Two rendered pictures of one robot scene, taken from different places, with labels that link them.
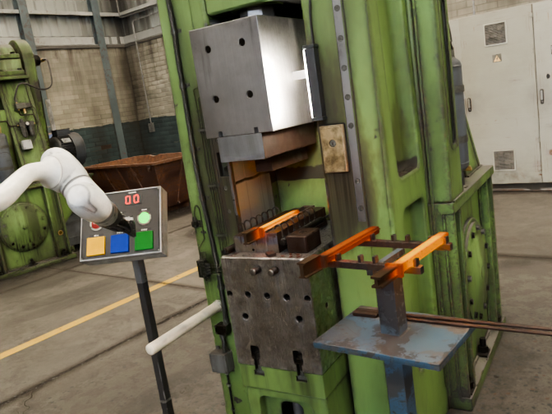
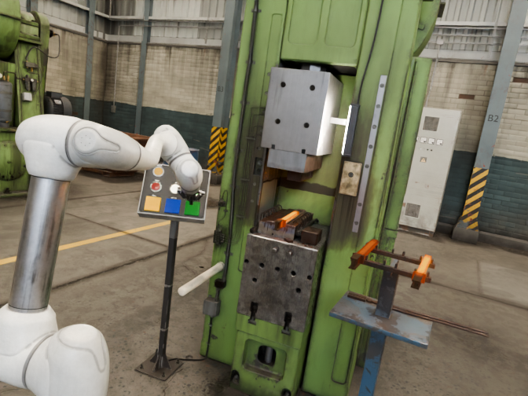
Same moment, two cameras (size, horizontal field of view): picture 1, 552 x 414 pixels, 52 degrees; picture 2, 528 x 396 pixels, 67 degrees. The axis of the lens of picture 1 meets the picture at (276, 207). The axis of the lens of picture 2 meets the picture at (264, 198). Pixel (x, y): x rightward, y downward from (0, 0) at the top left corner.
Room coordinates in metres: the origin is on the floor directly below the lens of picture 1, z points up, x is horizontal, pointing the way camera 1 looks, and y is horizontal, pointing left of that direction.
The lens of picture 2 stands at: (0.11, 0.66, 1.49)
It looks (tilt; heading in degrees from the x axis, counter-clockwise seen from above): 11 degrees down; 346
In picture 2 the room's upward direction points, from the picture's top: 8 degrees clockwise
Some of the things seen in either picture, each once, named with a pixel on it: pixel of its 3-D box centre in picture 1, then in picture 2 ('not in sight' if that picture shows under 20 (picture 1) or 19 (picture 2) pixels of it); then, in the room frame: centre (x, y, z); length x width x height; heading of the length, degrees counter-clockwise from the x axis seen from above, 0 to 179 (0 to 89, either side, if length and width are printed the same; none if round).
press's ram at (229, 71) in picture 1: (269, 75); (311, 115); (2.23, -0.05, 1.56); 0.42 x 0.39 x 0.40; 148
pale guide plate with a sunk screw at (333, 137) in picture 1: (334, 149); (350, 178); (2.02, -0.24, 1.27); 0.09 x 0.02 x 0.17; 58
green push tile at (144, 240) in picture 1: (144, 241); (192, 208); (2.16, 0.53, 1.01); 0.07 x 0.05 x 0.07; 83
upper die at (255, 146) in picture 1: (269, 140); (297, 159); (2.25, -0.01, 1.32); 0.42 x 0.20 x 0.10; 148
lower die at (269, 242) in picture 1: (282, 227); (287, 221); (2.25, -0.01, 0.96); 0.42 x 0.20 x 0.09; 148
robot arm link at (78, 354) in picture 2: not in sight; (75, 366); (1.18, 0.86, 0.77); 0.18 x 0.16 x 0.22; 62
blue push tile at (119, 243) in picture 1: (120, 243); (172, 206); (2.17, 0.63, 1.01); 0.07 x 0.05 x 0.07; 83
